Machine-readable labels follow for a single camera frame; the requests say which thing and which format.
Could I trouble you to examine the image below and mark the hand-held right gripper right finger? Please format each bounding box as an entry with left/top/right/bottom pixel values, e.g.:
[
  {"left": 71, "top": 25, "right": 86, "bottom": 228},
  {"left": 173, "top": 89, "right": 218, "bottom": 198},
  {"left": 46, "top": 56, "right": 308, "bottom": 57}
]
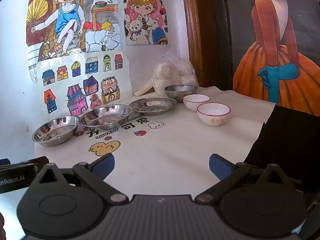
[{"left": 194, "top": 153, "right": 292, "bottom": 204}]

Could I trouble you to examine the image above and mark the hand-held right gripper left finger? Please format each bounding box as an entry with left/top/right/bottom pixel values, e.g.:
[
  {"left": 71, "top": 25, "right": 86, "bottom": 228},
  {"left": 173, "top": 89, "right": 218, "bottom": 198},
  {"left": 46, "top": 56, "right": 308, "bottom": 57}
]
[{"left": 30, "top": 153, "right": 130, "bottom": 204}]

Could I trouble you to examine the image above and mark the stainless steel plate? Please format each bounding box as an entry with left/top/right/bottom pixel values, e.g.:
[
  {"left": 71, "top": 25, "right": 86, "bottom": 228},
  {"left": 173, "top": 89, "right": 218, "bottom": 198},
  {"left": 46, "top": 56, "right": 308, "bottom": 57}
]
[
  {"left": 32, "top": 115, "right": 81, "bottom": 147},
  {"left": 79, "top": 104, "right": 133, "bottom": 127}
]

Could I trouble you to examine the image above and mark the white ceramic bowl red rim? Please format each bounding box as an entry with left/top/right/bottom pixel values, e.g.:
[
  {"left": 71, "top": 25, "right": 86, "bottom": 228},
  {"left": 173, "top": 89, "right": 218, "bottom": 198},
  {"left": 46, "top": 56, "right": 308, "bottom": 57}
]
[
  {"left": 197, "top": 103, "right": 231, "bottom": 126},
  {"left": 183, "top": 94, "right": 211, "bottom": 112}
]

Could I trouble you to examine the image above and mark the stainless steel bowl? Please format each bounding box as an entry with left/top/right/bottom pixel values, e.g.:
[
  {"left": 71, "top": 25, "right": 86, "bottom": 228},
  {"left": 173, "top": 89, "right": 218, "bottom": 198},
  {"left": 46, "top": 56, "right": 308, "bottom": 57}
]
[{"left": 164, "top": 84, "right": 198, "bottom": 103}]

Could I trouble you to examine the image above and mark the white printed tablecloth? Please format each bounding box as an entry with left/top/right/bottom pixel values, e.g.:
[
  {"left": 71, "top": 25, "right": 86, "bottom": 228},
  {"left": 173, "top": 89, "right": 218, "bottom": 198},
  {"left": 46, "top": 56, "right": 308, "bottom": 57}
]
[{"left": 34, "top": 86, "right": 277, "bottom": 198}]

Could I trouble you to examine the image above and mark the colourful houses drawing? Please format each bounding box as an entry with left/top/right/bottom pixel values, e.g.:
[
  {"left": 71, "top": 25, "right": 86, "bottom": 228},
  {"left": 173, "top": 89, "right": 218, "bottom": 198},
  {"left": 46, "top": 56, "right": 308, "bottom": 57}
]
[{"left": 29, "top": 51, "right": 133, "bottom": 117}]

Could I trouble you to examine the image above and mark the cream rolled cloth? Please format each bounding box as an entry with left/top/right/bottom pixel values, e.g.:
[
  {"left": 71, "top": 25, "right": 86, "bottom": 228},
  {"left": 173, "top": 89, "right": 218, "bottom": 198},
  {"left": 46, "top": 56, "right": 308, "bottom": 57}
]
[{"left": 134, "top": 79, "right": 160, "bottom": 98}]

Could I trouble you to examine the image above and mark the plastic bag of white buns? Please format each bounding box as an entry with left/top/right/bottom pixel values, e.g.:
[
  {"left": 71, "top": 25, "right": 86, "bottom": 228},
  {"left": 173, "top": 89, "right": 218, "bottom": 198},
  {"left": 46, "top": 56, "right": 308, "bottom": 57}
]
[{"left": 153, "top": 49, "right": 199, "bottom": 96}]

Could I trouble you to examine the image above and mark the painting of orange dress figure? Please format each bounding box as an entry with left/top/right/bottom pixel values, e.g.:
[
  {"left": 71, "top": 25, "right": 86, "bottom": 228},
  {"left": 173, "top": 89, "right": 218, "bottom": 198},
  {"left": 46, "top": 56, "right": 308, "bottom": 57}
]
[{"left": 222, "top": 0, "right": 320, "bottom": 117}]

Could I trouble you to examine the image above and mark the drawing of child with fan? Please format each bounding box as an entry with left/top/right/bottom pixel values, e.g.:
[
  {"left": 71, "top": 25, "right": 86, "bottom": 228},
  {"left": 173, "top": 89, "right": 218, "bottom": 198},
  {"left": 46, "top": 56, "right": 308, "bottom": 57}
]
[{"left": 26, "top": 0, "right": 123, "bottom": 58}]

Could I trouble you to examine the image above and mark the drawing of girl with teddy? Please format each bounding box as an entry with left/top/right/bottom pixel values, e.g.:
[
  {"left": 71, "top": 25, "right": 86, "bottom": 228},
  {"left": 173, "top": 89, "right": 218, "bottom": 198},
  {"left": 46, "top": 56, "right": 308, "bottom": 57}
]
[{"left": 123, "top": 0, "right": 171, "bottom": 46}]

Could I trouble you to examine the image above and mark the black picture frame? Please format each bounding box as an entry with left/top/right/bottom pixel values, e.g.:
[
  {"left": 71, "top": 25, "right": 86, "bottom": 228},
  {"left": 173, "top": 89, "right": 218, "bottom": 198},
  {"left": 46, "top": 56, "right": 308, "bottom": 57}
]
[{"left": 209, "top": 0, "right": 234, "bottom": 91}]

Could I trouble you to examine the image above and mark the wooden door frame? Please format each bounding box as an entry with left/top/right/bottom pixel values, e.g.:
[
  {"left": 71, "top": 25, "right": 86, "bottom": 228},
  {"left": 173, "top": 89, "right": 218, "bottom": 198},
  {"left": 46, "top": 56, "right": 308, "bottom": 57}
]
[{"left": 180, "top": 0, "right": 218, "bottom": 88}]

